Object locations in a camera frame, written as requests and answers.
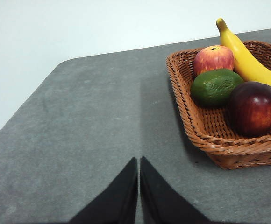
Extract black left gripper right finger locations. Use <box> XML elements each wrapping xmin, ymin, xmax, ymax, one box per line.
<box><xmin>139</xmin><ymin>155</ymin><xmax>212</xmax><ymax>224</ymax></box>

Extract yellow banana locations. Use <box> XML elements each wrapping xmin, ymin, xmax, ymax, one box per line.
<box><xmin>216</xmin><ymin>18</ymin><xmax>271</xmax><ymax>101</ymax></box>

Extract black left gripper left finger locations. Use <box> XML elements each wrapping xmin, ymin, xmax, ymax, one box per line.
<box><xmin>69</xmin><ymin>157</ymin><xmax>139</xmax><ymax>224</ymax></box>

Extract brown wicker basket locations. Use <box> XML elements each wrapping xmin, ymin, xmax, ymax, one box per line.
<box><xmin>166</xmin><ymin>41</ymin><xmax>271</xmax><ymax>170</ymax></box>

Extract green fruit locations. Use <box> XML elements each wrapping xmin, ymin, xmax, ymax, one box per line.
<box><xmin>191</xmin><ymin>69</ymin><xmax>244</xmax><ymax>108</ymax></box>

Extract dark purple plum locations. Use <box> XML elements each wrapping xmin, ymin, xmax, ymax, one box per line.
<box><xmin>228</xmin><ymin>81</ymin><xmax>271</xmax><ymax>138</ymax></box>

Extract red apple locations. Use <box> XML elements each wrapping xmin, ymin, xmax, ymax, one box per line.
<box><xmin>193</xmin><ymin>45</ymin><xmax>235</xmax><ymax>77</ymax></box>

